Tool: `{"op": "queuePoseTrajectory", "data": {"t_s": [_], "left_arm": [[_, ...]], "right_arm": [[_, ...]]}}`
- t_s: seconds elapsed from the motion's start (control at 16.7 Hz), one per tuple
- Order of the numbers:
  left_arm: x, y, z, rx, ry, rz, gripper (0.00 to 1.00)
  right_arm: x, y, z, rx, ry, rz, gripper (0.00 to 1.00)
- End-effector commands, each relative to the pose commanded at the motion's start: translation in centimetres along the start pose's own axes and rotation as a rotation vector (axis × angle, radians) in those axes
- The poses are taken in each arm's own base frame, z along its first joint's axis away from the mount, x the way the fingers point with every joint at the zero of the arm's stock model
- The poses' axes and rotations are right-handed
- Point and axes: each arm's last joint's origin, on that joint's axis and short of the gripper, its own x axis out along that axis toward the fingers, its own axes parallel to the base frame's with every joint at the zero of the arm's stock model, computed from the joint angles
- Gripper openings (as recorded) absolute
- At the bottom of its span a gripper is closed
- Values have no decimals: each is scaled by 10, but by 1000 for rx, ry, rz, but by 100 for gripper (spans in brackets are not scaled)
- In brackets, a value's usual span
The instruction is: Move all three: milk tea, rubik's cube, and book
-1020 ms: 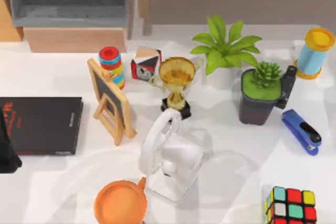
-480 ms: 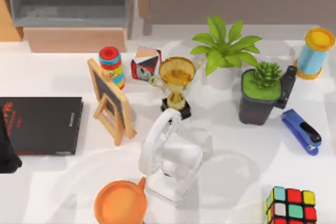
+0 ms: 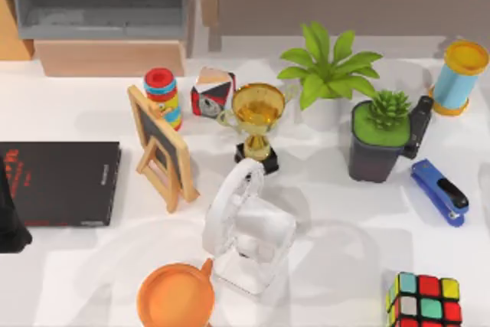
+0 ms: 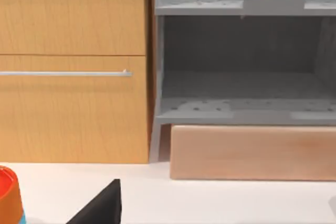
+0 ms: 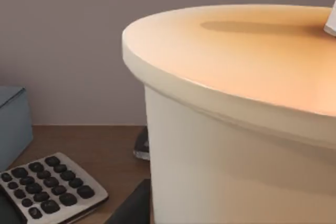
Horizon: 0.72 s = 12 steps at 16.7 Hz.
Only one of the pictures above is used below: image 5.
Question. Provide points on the small black and clear object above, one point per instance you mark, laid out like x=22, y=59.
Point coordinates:
x=143, y=145

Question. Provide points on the blue-grey box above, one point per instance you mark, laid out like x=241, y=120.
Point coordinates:
x=13, y=124

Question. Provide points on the white block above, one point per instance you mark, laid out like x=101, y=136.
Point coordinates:
x=331, y=22

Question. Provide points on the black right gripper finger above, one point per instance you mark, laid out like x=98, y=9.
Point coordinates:
x=139, y=205

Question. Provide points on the white round lidded container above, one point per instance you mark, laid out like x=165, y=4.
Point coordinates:
x=225, y=134

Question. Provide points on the silver calculator with black keys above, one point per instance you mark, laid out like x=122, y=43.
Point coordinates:
x=52, y=182

